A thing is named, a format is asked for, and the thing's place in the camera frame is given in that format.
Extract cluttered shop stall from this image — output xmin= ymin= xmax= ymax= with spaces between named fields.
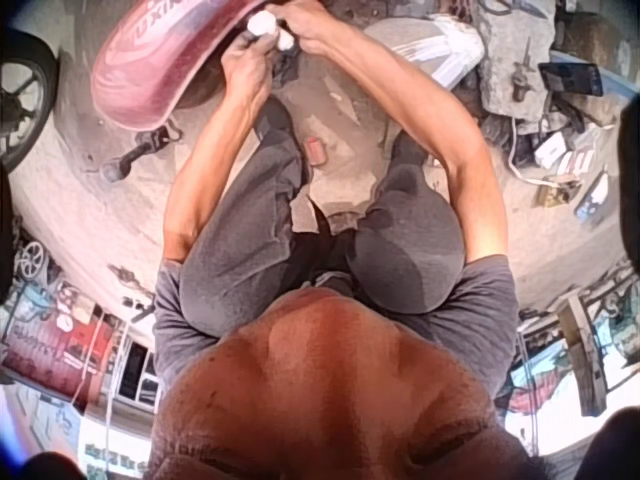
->
xmin=0 ymin=239 xmax=164 ymax=480

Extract black phone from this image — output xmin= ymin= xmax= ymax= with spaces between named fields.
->
xmin=537 ymin=60 xmax=604 ymax=98

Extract grey stone slab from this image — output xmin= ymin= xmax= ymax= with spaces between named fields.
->
xmin=473 ymin=0 xmax=557 ymax=122

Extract person's right hand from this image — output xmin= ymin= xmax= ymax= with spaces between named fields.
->
xmin=263 ymin=0 xmax=344 ymax=55

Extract red motorcycle fender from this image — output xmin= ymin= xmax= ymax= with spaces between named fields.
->
xmin=89 ymin=0 xmax=275 ymax=133

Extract black motorcycle wheel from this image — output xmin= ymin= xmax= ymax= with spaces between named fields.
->
xmin=0 ymin=27 xmax=60 ymax=172

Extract red and white packet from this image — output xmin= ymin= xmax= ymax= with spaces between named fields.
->
xmin=556 ymin=147 xmax=595 ymax=177

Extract black metal tool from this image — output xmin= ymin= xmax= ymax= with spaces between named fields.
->
xmin=99 ymin=124 xmax=182 ymax=184

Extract person's left hand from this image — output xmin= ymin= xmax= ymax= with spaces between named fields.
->
xmin=219 ymin=30 xmax=281 ymax=97

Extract person's legs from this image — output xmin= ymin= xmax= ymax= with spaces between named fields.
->
xmin=177 ymin=97 xmax=464 ymax=326

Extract brown small box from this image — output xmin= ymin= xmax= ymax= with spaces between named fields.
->
xmin=536 ymin=180 xmax=572 ymax=209

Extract wooden post with clutter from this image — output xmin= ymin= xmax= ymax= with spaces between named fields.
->
xmin=509 ymin=259 xmax=640 ymax=451

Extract white cable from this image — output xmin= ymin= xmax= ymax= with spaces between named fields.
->
xmin=506 ymin=117 xmax=554 ymax=187

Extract white small box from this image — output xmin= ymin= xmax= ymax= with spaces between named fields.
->
xmin=533 ymin=130 xmax=567 ymax=169

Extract white rag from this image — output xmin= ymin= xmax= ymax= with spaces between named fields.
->
xmin=248 ymin=9 xmax=298 ymax=52

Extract dark metal chisel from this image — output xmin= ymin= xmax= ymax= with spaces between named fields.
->
xmin=509 ymin=49 xmax=535 ymax=102

